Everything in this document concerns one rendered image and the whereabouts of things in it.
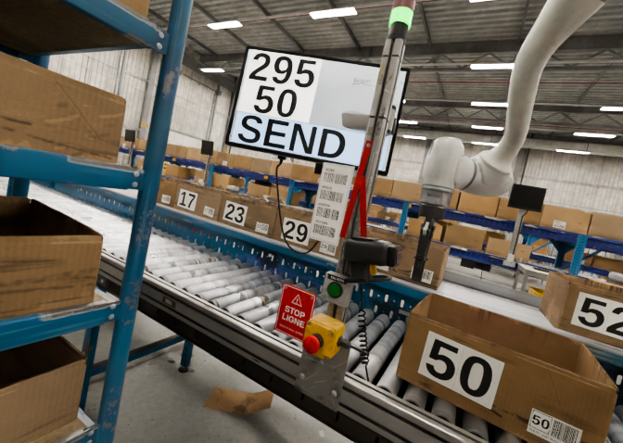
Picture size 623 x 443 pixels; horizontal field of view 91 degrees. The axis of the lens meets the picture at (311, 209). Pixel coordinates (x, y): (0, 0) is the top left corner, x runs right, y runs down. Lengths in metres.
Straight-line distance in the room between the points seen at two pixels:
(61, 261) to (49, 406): 0.22
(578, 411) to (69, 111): 0.99
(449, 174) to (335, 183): 0.37
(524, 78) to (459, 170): 0.27
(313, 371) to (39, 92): 0.74
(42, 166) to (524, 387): 0.91
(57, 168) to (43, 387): 0.31
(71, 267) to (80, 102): 0.22
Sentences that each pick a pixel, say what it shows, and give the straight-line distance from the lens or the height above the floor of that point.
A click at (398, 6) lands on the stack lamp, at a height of 1.62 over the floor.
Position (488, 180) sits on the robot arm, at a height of 1.31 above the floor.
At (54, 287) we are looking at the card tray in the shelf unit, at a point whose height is 0.97.
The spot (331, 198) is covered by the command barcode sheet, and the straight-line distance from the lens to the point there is 0.76.
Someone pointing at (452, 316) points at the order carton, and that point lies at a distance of 1.13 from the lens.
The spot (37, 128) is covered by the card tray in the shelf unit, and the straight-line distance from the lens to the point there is 0.50.
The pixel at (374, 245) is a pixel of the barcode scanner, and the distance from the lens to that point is 0.66.
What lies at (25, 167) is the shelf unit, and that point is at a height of 1.12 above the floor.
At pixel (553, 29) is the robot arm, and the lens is 0.89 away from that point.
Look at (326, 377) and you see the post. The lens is 0.84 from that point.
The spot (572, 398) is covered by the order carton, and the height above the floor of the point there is 0.87.
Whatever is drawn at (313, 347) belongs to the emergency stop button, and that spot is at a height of 0.84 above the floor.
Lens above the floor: 1.16
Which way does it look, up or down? 3 degrees down
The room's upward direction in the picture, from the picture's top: 12 degrees clockwise
